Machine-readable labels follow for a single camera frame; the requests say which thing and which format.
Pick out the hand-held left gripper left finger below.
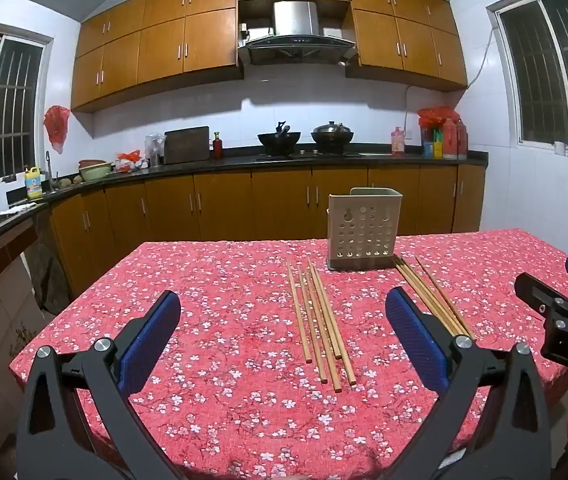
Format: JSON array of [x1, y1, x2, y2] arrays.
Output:
[[16, 290, 185, 480]]

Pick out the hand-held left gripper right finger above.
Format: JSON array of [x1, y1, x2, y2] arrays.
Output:
[[385, 287, 552, 480]]

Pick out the beige perforated chopstick holder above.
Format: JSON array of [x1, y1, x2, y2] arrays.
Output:
[[327, 187, 403, 272]]

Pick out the red floral tablecloth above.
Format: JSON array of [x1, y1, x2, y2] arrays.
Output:
[[8, 227, 568, 480]]

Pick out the dark sack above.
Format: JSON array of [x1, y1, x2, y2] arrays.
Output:
[[28, 245, 72, 313]]

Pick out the wooden base cabinets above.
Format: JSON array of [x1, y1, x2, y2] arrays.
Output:
[[48, 162, 487, 301]]

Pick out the green basin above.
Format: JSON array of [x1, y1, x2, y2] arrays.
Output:
[[78, 164, 114, 181]]

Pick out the red plastic bag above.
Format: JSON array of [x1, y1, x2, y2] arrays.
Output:
[[115, 150, 149, 171], [417, 106, 461, 128], [44, 105, 71, 153]]

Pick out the clear plastic bag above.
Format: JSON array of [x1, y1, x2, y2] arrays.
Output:
[[145, 133, 166, 167]]

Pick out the white cloth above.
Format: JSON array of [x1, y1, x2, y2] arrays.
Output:
[[0, 201, 34, 218]]

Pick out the yellow detergent bottle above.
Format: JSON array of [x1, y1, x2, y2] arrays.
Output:
[[24, 165, 44, 201]]

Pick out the metal faucet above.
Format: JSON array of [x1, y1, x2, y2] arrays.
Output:
[[45, 151, 59, 193]]

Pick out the dark cutting board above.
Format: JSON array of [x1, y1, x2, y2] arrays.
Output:
[[164, 126, 211, 165]]

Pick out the black kitchen countertop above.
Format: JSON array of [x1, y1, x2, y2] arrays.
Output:
[[0, 147, 490, 261]]

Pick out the barred window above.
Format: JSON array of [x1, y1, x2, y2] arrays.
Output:
[[486, 0, 568, 153], [0, 20, 54, 191]]

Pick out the gas stove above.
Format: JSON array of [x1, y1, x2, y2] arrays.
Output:
[[255, 149, 365, 161]]

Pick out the lidded black wok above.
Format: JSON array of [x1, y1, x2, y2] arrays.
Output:
[[310, 121, 355, 147]]

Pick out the open black wok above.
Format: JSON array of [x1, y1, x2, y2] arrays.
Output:
[[257, 121, 302, 156]]

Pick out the steel range hood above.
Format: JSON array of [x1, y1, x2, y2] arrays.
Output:
[[238, 1, 357, 66]]

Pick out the white wall cable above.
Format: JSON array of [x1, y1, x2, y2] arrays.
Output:
[[404, 25, 497, 136]]

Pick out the wooden wall cabinets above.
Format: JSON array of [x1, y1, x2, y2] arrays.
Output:
[[70, 0, 468, 113]]

